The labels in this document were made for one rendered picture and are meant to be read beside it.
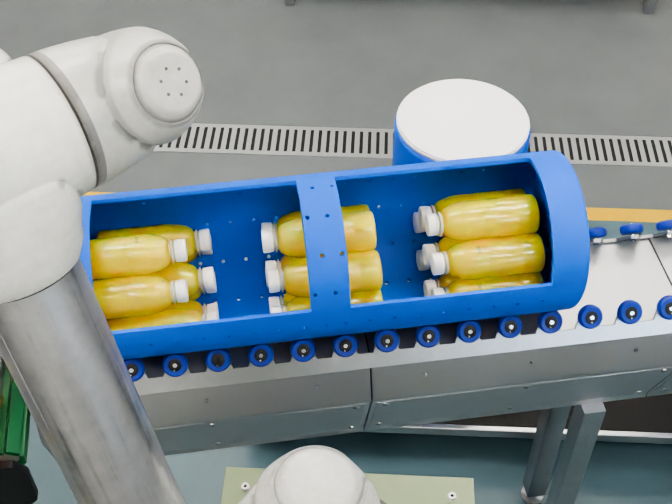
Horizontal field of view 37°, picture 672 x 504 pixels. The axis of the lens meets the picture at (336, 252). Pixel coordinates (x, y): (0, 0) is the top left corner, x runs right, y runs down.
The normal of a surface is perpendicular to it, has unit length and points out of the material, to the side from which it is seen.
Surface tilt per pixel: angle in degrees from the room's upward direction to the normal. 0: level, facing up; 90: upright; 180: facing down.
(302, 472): 6
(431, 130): 0
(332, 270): 53
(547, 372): 70
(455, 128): 0
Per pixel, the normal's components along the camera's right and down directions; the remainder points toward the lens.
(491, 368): 0.13, 0.45
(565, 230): 0.10, 0.02
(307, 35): 0.00, -0.68
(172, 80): 0.64, 0.00
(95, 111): 0.42, 0.07
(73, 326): 0.71, 0.22
